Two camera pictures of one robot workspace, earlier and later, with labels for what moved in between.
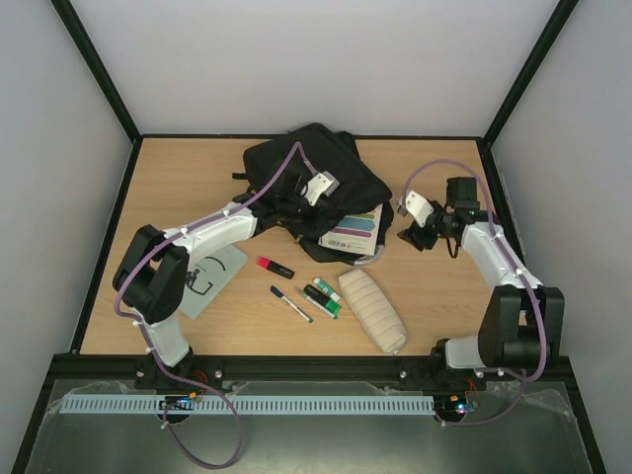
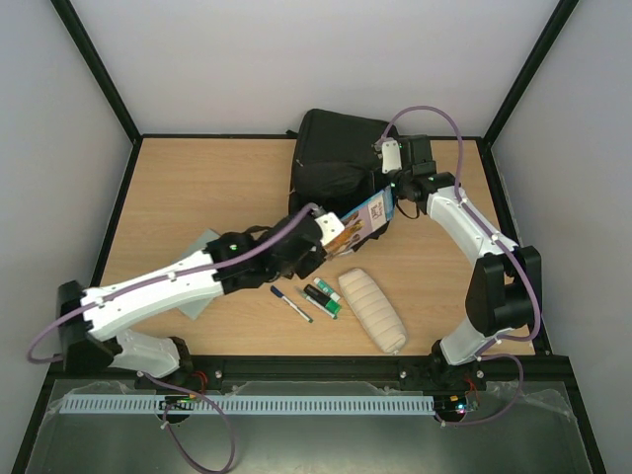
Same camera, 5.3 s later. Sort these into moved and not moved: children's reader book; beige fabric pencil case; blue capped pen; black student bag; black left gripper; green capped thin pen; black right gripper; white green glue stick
Moved: black right gripper; black left gripper; black student bag; children's reader book
Not moved: green capped thin pen; blue capped pen; beige fabric pencil case; white green glue stick
